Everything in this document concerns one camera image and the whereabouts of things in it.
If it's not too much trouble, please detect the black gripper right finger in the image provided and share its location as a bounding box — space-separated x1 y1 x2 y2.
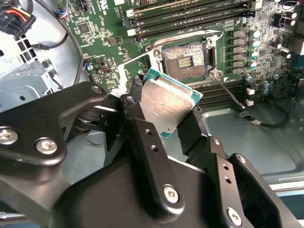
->
177 106 294 228

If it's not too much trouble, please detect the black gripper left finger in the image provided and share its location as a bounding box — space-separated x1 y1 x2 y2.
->
0 75 187 223

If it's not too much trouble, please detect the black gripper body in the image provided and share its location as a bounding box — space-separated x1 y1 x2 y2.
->
51 155 223 228

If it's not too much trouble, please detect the silver green CPU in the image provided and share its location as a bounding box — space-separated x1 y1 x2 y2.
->
140 67 204 138

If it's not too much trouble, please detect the thin metal locking lever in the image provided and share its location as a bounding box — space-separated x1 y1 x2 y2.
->
143 29 225 52
213 75 247 110

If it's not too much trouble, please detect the metal socket cover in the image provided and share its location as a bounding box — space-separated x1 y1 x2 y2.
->
117 51 157 95

